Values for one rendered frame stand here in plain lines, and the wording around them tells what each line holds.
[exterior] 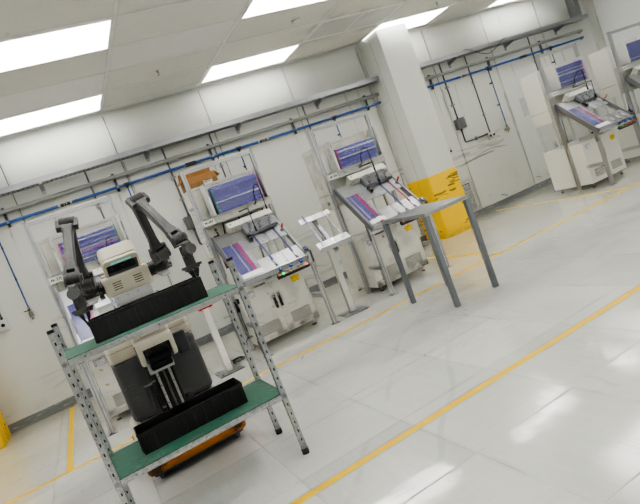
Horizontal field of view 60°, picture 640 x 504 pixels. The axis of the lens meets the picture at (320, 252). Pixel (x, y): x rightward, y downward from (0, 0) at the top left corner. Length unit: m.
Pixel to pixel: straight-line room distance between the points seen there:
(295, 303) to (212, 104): 3.00
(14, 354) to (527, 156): 7.83
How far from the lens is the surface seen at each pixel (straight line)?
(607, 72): 9.55
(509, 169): 9.49
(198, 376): 3.83
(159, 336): 3.45
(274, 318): 5.51
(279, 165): 7.43
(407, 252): 6.18
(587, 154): 8.23
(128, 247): 3.43
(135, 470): 2.89
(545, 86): 8.27
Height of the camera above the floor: 1.25
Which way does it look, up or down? 6 degrees down
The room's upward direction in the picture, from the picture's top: 21 degrees counter-clockwise
